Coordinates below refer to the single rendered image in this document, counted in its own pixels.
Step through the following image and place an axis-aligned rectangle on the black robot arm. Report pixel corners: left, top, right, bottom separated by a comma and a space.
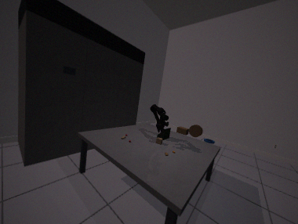
150, 104, 169, 127

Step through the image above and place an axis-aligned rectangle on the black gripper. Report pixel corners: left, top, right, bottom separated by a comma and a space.
156, 119, 165, 132

